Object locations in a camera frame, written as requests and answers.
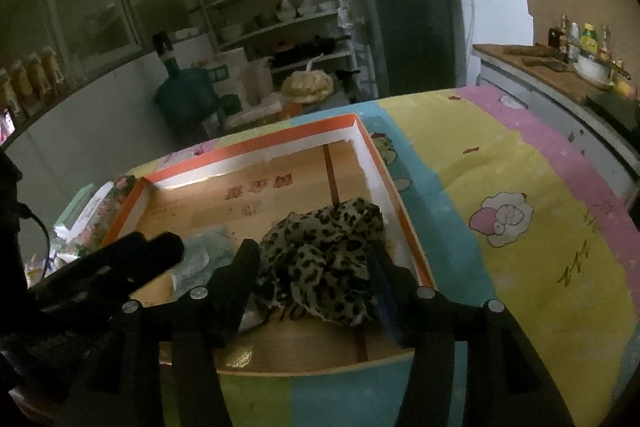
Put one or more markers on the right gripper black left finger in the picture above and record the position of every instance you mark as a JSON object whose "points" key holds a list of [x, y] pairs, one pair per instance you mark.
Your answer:
{"points": [[208, 317]]}

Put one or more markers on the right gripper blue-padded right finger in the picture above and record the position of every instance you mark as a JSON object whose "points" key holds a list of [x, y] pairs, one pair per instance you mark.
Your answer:
{"points": [[472, 366]]}

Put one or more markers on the green patterned tissue pack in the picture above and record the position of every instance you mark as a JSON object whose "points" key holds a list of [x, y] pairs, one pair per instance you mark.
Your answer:
{"points": [[203, 255]]}

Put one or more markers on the leopard print cloth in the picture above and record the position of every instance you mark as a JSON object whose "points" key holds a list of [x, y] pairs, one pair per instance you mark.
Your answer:
{"points": [[319, 261]]}

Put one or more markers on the floral tissue pack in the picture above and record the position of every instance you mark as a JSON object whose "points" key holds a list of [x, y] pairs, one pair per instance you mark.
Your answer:
{"points": [[97, 217]]}

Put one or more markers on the mint green tissue box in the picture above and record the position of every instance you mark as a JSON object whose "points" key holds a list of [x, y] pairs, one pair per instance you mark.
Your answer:
{"points": [[63, 226]]}

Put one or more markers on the orange rimmed cardboard box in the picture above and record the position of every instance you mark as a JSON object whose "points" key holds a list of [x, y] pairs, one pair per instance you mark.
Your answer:
{"points": [[250, 186]]}

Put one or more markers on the colourful cartoon bedsheet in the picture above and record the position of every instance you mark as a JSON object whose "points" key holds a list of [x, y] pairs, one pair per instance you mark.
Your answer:
{"points": [[503, 208]]}

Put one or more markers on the blue water jug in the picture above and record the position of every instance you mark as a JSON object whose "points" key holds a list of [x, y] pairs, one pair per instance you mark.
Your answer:
{"points": [[186, 98]]}

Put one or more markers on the orange drink bottles row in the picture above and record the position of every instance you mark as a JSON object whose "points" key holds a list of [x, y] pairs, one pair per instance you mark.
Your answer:
{"points": [[28, 87]]}

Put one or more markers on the kitchen counter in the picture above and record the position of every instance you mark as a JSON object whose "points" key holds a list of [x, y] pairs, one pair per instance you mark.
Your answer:
{"points": [[560, 100]]}

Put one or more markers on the white bowl on counter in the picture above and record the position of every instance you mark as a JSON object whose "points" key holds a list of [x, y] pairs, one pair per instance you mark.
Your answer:
{"points": [[593, 72]]}

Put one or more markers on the grey metal shelf unit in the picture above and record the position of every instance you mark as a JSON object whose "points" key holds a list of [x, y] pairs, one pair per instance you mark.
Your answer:
{"points": [[290, 33]]}

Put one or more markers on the yellow green bottle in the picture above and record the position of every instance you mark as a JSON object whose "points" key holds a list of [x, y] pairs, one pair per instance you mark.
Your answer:
{"points": [[588, 39]]}

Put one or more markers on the dark green refrigerator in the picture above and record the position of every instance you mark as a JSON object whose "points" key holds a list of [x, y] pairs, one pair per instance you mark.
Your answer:
{"points": [[412, 45]]}

